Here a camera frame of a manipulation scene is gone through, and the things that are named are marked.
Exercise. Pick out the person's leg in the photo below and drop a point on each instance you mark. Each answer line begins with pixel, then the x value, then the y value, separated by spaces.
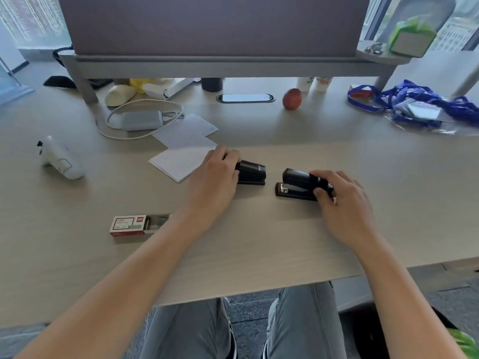
pixel 187 329
pixel 303 321

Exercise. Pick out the white game controller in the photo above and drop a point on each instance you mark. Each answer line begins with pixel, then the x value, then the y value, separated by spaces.
pixel 61 160

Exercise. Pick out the white cardboard box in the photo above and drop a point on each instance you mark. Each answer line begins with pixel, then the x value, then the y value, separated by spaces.
pixel 164 89

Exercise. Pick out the person's right leg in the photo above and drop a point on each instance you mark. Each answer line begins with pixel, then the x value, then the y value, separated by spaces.
pixel 303 321

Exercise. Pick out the cream computer mouse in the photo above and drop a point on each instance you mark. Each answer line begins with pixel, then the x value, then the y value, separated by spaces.
pixel 119 95

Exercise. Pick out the black bag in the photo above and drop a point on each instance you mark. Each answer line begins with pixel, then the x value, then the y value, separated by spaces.
pixel 374 332

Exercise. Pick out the person's right hand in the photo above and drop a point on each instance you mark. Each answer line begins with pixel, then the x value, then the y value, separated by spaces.
pixel 348 213

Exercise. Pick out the purple desk divider panel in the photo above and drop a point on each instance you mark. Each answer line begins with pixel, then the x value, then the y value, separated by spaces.
pixel 213 26

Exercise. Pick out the white notepad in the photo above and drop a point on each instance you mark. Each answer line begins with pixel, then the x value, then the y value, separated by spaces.
pixel 177 162

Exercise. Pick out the person's left fingers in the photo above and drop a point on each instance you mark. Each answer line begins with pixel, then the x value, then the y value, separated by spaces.
pixel 220 155

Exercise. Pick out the clear plastic badge holders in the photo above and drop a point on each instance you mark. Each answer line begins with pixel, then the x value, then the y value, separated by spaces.
pixel 423 112

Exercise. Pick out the grey power adapter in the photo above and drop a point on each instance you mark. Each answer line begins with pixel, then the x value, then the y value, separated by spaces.
pixel 142 121

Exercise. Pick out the white printed paper cup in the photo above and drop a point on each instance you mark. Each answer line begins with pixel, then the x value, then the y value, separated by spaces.
pixel 323 84
pixel 305 84

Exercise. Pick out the green patterned item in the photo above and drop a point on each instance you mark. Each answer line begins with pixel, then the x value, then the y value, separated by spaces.
pixel 466 342

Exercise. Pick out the yellow plastic bag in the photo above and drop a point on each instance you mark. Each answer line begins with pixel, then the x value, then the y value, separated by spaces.
pixel 139 85

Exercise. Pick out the person's left forearm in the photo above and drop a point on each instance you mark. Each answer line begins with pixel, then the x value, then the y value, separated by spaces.
pixel 112 291

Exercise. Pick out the large black stapler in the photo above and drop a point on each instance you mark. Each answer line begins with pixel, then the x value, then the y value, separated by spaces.
pixel 297 183

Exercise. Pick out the person's right thumb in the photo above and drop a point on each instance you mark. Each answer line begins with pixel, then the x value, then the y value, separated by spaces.
pixel 320 198

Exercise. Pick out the person's left hand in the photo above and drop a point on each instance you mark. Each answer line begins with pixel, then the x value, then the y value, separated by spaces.
pixel 211 183

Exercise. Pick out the black pouch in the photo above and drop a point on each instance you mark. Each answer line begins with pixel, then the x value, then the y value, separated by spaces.
pixel 60 82

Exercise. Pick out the white paper sheet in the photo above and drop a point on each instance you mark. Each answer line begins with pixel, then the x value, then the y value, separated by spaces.
pixel 187 130

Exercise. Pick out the green tissue box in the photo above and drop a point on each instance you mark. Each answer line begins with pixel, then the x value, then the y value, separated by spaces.
pixel 411 37

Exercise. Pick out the grey desk shelf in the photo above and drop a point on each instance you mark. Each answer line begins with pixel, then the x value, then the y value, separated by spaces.
pixel 224 65

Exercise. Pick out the black cup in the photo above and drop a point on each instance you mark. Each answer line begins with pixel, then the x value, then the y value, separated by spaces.
pixel 211 84

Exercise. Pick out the person's left leg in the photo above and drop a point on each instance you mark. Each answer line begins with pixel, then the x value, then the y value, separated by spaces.
pixel 187 329

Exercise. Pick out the red apple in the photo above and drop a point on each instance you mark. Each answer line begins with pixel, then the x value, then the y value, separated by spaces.
pixel 292 99

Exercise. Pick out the red and white staple box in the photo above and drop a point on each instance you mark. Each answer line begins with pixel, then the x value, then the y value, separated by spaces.
pixel 127 225

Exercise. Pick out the person's right forearm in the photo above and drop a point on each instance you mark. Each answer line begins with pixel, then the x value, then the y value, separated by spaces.
pixel 404 302

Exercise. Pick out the metal keys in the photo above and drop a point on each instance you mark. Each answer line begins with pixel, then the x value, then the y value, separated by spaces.
pixel 374 48

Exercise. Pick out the small black stapler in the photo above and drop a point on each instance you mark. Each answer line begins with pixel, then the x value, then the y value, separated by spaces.
pixel 252 173

